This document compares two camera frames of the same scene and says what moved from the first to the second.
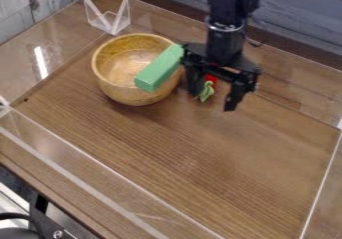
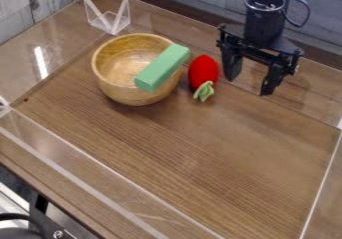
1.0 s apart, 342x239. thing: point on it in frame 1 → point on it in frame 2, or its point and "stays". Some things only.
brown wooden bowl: (119, 58) stays
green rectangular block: (170, 60) stays
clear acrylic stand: (111, 22) stays
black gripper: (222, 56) → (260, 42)
